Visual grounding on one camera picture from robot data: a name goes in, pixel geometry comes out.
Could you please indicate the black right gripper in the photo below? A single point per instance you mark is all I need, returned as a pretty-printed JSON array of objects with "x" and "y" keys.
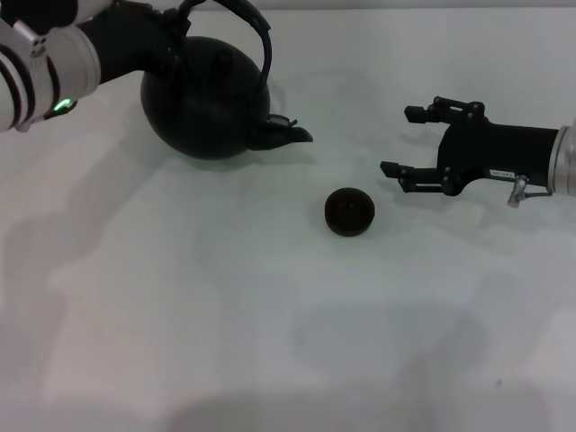
[{"x": 495, "y": 148}]

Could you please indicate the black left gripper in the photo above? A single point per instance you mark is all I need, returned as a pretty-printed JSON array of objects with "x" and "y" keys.
[{"x": 130, "y": 40}]

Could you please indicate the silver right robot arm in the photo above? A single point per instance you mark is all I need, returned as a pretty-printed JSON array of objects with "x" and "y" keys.
[{"x": 567, "y": 157}]

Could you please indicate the small dark teacup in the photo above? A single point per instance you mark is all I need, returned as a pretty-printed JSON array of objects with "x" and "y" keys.
[{"x": 349, "y": 211}]

